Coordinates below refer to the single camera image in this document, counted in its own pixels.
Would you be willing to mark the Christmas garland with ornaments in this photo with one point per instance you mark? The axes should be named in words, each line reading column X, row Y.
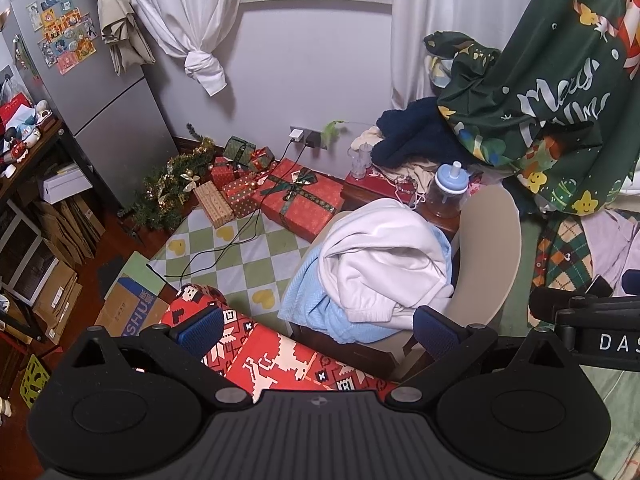
column 165, row 192

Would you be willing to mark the kraft patterned gift box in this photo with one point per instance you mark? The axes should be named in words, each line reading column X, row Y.
column 213, row 203

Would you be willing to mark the Mianshu flattened cardboard box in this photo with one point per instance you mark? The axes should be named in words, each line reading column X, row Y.
column 130, row 308

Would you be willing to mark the navy blue fleece garment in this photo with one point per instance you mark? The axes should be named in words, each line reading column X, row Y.
column 419, row 131

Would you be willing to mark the white sweatshirt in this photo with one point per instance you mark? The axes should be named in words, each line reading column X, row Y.
column 382, row 261

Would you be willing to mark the dark green gift box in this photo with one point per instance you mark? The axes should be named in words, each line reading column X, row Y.
column 238, row 151

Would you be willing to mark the white knotted curtain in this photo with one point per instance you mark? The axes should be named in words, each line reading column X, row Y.
column 191, row 30

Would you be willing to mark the green Merry Christmas blanket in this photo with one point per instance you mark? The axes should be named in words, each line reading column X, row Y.
column 558, row 106

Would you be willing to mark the light blue fleece garment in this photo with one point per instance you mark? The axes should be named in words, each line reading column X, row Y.
column 306, row 303

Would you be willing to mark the small red dotted gift box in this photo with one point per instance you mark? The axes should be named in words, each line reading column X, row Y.
column 239, row 195

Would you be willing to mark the wall power outlet with plugs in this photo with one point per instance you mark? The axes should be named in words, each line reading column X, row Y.
column 310, row 138

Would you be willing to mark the blue lid sippy bottle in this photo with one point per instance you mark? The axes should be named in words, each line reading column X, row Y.
column 447, row 189

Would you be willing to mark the white right curtain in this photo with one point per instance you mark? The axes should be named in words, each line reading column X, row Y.
column 491, row 22

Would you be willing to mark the large red gift box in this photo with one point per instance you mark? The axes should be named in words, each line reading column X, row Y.
column 298, row 198

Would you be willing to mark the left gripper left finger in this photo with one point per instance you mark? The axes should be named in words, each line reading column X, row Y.
column 134, row 407

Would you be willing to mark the stack of flattened cardboard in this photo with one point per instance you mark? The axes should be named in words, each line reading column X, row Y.
column 72, row 231

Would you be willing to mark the silver refrigerator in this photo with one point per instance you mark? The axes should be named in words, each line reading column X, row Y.
column 113, row 118

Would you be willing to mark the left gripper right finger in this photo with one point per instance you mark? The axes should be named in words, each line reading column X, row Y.
column 502, row 406

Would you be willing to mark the red Christmas pattern tablecloth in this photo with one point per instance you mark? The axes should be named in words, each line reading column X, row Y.
column 257, row 358

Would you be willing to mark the green checkered floor mat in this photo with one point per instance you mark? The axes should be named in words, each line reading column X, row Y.
column 250, row 261

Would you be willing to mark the beige round-back chair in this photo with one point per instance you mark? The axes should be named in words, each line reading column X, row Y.
column 487, row 250

